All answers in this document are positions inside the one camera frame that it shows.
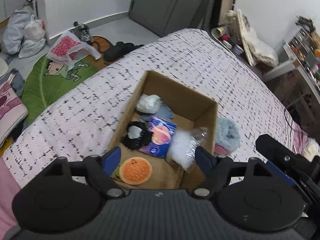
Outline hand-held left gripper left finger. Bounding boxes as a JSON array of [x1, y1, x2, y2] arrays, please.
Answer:
[[45, 146, 126, 200]]

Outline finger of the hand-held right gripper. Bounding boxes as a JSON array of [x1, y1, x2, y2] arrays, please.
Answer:
[[265, 160, 300, 186], [255, 134, 313, 175]]

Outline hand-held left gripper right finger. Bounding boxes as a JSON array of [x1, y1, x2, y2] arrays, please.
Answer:
[[192, 146, 273, 198]]

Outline clear bag of white stuffing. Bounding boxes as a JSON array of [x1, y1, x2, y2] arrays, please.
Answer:
[[166, 127, 208, 173]]

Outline burger plush toy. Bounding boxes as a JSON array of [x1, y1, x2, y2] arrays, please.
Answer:
[[115, 157, 153, 185]]

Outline black hair scrunchie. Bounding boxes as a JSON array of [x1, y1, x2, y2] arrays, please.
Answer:
[[122, 121, 153, 150]]

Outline blue-grey plush toy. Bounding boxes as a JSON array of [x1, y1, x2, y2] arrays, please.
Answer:
[[214, 117, 241, 155]]

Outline blue packet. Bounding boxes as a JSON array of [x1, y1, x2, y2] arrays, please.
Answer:
[[139, 116, 177, 158]]

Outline brown cardboard box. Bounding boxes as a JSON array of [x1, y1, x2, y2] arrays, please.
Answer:
[[107, 70, 219, 189]]

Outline blue heart-shaped cushion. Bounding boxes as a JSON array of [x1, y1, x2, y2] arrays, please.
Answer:
[[140, 104, 174, 123]]

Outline white tissue pack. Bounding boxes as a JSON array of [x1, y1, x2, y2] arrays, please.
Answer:
[[136, 94, 162, 113]]

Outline pink bed sheet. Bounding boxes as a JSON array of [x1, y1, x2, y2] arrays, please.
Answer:
[[287, 125, 310, 155]]

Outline pastel printed quilt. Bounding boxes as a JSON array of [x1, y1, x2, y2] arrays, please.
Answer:
[[301, 137, 320, 163]]

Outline white desk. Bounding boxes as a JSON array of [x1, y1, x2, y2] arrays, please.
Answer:
[[265, 40, 320, 120]]

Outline green leaf cartoon rug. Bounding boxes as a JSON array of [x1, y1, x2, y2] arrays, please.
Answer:
[[21, 55, 100, 127]]

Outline beige tote bag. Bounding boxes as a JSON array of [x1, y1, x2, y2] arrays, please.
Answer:
[[236, 9, 279, 67]]

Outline black slippers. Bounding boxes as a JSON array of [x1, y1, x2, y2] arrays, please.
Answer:
[[104, 41, 145, 61]]

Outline white black-patterned bedspread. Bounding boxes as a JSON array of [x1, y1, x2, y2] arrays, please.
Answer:
[[1, 28, 300, 193]]

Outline white drawer organizer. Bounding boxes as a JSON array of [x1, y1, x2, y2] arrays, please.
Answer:
[[284, 27, 316, 63]]

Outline pink cushion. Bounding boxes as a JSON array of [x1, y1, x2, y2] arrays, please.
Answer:
[[0, 82, 28, 145]]

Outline brown round mat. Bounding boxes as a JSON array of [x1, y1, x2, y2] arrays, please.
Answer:
[[91, 36, 113, 53]]

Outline red print plastic bag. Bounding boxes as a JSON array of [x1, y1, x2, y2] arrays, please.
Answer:
[[47, 31, 102, 69]]

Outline blue-grey cloth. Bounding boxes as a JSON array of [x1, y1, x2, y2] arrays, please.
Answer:
[[5, 69, 26, 98]]

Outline paper cup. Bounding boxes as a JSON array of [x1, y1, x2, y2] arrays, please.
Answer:
[[211, 26, 228, 39]]

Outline white plastic bag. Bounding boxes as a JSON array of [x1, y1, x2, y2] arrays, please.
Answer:
[[19, 15, 48, 58]]

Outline grey wardrobe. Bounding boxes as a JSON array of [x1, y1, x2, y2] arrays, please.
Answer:
[[129, 0, 220, 38]]

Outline grey-white plastic bag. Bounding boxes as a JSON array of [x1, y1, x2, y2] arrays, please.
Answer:
[[1, 5, 34, 55]]

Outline black cable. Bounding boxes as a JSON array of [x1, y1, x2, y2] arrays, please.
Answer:
[[284, 107, 304, 133]]

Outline black picture frame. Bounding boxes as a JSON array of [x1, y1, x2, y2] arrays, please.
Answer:
[[217, 0, 237, 26]]

